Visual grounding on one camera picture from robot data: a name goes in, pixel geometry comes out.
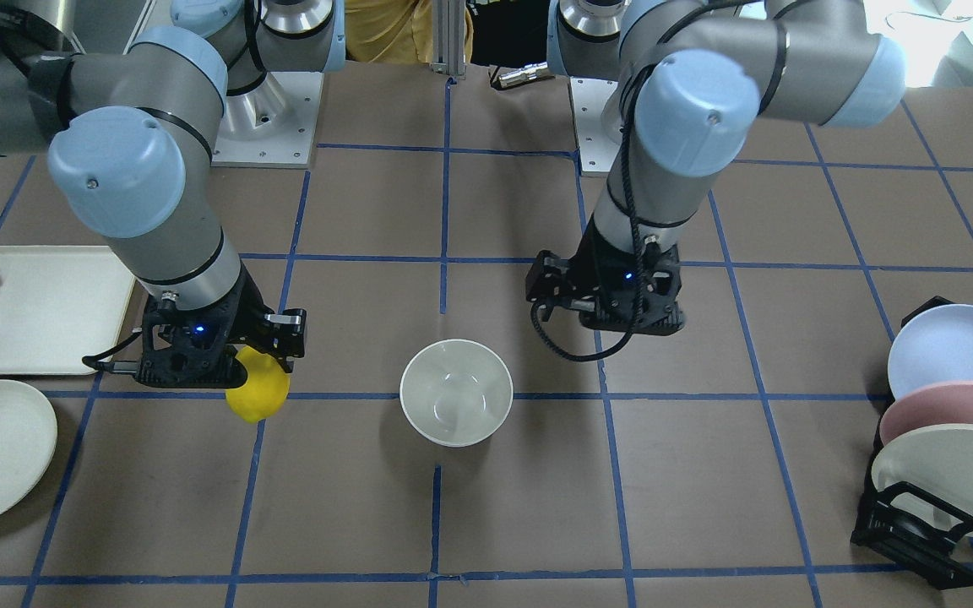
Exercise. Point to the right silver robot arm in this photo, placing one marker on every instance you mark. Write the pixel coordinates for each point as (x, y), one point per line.
(130, 138)

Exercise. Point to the yellow lemon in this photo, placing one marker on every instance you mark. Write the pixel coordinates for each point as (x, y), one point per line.
(265, 390)

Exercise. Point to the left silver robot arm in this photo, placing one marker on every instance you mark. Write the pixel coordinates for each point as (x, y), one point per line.
(692, 77)

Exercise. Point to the person in yellow shirt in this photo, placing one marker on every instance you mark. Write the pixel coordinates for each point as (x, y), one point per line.
(389, 32)

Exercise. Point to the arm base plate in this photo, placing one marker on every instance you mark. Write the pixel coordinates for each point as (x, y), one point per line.
(597, 124)
(272, 126)

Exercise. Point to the aluminium frame post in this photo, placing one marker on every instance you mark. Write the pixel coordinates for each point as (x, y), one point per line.
(449, 32)

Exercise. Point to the white ceramic bowl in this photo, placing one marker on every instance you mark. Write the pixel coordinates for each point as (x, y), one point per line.
(456, 393)

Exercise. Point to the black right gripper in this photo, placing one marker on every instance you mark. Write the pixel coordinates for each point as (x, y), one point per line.
(253, 314)

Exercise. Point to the white plate in rack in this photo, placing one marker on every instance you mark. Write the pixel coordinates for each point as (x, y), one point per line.
(936, 458)

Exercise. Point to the white rectangular tray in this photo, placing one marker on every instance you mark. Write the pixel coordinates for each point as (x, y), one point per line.
(57, 305)

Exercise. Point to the black dish rack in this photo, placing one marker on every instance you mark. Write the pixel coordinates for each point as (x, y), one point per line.
(912, 527)

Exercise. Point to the blue plate in rack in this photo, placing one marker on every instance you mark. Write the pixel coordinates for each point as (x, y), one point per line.
(935, 346)

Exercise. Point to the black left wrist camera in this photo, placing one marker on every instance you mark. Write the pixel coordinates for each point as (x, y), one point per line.
(547, 286)

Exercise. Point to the pink plate in rack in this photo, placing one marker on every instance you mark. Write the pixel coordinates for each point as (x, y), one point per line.
(935, 404)

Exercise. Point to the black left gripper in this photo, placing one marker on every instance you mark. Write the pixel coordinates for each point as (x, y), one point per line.
(585, 272)

